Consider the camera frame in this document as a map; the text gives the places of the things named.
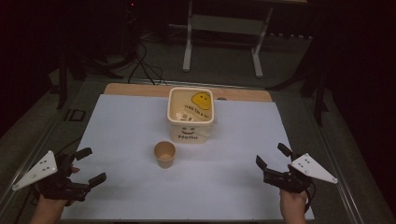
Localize white crumpled paper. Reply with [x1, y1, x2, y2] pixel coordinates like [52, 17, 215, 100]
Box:
[176, 111, 195, 123]

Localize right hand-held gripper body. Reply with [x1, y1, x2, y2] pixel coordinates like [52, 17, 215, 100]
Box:
[262, 152, 339, 194]

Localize white metal stand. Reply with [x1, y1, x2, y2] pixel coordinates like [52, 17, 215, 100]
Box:
[182, 0, 276, 79]

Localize person's right hand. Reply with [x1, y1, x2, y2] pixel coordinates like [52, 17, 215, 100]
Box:
[278, 188, 310, 217]

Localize person's left hand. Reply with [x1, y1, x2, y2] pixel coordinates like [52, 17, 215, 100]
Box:
[36, 166, 81, 216]

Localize pale blue table mat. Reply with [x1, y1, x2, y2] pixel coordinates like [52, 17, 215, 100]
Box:
[60, 93, 316, 221]

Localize brown paper cup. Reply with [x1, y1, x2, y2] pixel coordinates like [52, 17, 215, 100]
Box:
[153, 140, 177, 170]

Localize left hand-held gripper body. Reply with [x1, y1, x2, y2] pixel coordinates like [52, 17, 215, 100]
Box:
[12, 150, 92, 202]

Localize black floor cables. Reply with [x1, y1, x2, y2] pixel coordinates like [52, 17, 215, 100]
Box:
[126, 39, 169, 87]

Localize black metal stand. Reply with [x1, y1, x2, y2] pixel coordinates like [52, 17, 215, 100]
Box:
[266, 31, 330, 127]
[49, 46, 125, 110]

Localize cream bin with smiley print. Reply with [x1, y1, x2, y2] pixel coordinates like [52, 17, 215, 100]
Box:
[166, 86, 216, 145]

